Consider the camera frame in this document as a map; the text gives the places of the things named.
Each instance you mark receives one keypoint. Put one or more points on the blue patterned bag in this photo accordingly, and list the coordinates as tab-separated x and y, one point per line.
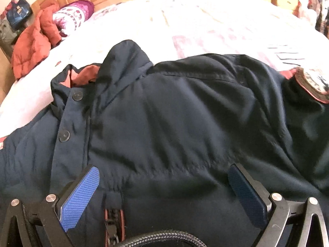
19	13

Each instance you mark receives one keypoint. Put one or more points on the pile of colourful clutter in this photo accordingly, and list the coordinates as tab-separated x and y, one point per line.
315	12

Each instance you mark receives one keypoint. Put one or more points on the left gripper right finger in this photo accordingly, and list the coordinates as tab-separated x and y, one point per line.
271	213

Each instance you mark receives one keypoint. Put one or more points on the navy blue padded jacket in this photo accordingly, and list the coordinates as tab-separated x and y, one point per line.
163	137

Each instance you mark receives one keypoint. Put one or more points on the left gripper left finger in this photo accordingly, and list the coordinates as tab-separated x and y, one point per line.
56	214

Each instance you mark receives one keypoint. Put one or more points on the purple white patterned pillow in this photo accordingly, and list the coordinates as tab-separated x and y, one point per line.
70	17

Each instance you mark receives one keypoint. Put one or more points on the red orange puffer jacket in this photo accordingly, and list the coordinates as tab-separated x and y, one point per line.
36	41

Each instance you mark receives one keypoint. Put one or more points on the pastel patchwork bed sheet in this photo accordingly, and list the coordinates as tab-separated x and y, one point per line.
171	30

